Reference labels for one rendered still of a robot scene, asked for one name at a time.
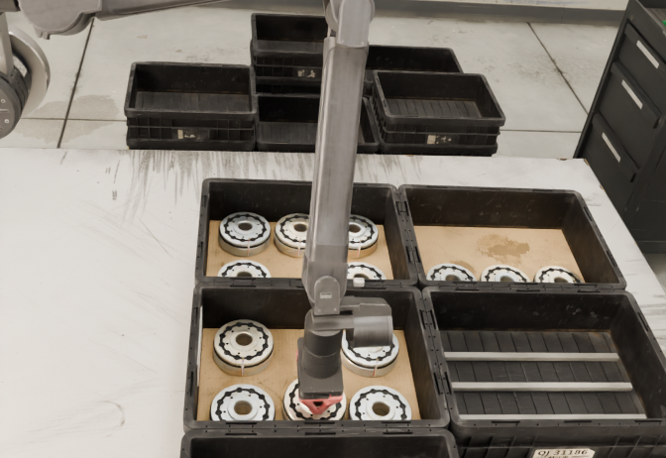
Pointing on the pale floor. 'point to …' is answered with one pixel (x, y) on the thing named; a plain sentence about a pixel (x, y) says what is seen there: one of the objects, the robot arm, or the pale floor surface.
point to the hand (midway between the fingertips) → (316, 397)
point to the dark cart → (632, 124)
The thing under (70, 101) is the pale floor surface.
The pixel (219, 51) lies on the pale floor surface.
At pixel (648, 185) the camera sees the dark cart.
